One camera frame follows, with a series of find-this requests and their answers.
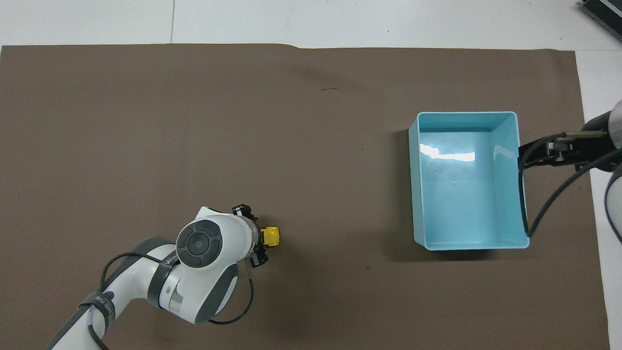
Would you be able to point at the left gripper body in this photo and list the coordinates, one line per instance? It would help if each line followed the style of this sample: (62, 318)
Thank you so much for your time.
(260, 239)

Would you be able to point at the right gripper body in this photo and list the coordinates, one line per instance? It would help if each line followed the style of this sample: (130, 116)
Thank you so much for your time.
(593, 146)

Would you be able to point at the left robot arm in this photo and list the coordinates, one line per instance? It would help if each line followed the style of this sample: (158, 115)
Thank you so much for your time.
(204, 243)

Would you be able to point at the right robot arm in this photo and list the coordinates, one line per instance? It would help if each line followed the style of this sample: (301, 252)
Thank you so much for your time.
(616, 121)

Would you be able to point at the light blue plastic bin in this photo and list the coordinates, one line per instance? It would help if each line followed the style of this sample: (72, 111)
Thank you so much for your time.
(461, 194)

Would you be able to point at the grey ribbed metal case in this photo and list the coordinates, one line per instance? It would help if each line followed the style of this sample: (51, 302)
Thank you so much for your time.
(602, 12)

